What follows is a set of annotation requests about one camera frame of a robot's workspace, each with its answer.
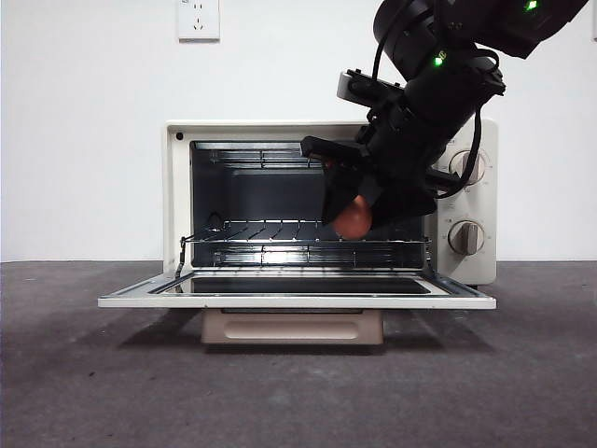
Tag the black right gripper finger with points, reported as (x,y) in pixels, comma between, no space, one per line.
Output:
(340,191)
(401,205)

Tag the brown egg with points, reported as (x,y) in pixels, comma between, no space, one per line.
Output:
(354,224)

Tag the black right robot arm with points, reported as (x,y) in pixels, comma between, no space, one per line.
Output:
(466,93)

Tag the cream oven knob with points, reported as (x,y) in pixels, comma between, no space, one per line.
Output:
(466,238)
(459,165)

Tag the metal oven heating element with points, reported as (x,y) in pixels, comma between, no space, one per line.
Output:
(280,158)

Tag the cream Toshiba toaster oven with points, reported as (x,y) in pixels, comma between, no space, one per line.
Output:
(179,196)

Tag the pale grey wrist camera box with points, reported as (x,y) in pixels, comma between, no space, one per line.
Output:
(345,86)

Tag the white wall socket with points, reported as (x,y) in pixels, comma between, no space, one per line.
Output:
(198,21)

